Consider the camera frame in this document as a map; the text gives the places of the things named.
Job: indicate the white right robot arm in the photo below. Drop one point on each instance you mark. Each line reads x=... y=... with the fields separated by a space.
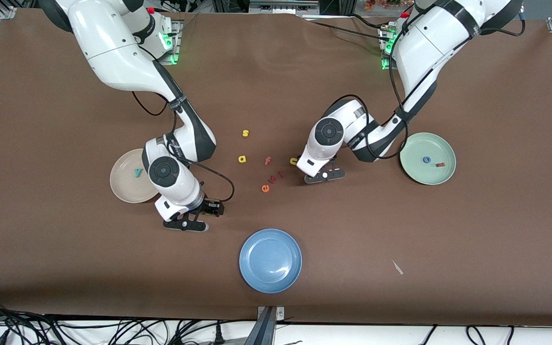
x=108 y=52

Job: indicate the red letter k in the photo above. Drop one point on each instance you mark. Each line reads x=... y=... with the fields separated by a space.
x=272 y=180

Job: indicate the black power plug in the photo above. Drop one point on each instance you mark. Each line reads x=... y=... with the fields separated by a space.
x=218 y=335

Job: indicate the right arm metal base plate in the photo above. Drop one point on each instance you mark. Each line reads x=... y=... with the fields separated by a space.
x=176 y=50

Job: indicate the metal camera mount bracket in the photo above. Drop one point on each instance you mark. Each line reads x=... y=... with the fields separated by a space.
x=270 y=312

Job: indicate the beige round plate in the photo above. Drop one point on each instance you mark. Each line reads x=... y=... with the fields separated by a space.
x=127 y=184

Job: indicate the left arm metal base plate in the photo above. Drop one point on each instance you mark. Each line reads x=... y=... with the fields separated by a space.
x=387 y=68

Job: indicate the white paper scrap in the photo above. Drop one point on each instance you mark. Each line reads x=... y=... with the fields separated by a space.
x=397 y=267

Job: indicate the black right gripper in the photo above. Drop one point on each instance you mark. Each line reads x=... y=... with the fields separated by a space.
x=208 y=206

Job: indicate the grey power strip box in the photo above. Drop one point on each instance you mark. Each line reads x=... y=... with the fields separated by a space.
x=283 y=5

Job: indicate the orange floral object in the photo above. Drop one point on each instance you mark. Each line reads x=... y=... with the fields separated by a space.
x=381 y=4

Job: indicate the green round plate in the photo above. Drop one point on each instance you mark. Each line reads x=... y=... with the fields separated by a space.
x=429 y=175

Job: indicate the brown table cover sheet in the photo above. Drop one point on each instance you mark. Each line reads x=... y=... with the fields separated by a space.
x=281 y=72

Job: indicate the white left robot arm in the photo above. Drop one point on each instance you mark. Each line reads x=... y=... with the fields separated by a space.
x=429 y=43

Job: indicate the blue round plate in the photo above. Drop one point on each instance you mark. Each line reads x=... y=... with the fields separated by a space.
x=270 y=261

